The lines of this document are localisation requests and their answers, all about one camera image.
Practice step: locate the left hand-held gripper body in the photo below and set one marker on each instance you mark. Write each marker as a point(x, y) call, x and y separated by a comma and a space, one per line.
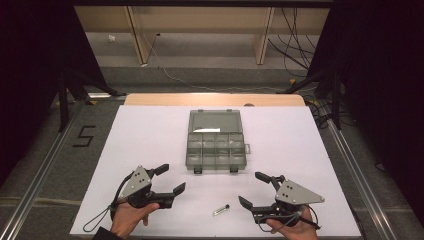
point(136, 182)

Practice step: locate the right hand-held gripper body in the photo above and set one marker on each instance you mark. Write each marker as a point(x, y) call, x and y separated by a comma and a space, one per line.
point(296, 195)

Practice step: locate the person's right hand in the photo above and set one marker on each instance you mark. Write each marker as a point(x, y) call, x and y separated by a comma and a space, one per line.
point(295, 231)

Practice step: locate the person's left hand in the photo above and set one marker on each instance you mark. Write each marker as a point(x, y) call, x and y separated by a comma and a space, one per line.
point(128, 218)

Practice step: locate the white table cover sheet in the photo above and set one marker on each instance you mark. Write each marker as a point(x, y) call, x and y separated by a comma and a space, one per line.
point(150, 133)

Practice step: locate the grey transparent compartment box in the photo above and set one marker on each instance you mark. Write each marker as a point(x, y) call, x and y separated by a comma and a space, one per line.
point(216, 143)

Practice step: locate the person's dark left sleeve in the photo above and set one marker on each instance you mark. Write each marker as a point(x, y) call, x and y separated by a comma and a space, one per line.
point(104, 234)

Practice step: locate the wooden table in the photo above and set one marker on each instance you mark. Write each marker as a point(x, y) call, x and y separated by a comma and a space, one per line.
point(213, 99)

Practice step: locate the black tripod stand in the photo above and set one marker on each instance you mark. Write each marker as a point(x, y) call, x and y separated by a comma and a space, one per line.
point(62, 100)
point(336, 100)

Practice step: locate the small white floor object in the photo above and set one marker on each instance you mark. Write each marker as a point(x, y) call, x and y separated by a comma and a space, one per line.
point(111, 38)

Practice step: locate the black curtain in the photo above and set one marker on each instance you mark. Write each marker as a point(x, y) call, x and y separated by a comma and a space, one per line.
point(30, 66)
point(383, 83)

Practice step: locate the light wooden desk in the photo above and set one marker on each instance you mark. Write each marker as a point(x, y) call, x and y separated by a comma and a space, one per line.
point(200, 18)

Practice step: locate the metal floor rail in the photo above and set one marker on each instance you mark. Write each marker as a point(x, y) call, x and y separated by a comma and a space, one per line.
point(360, 180)
point(40, 180)

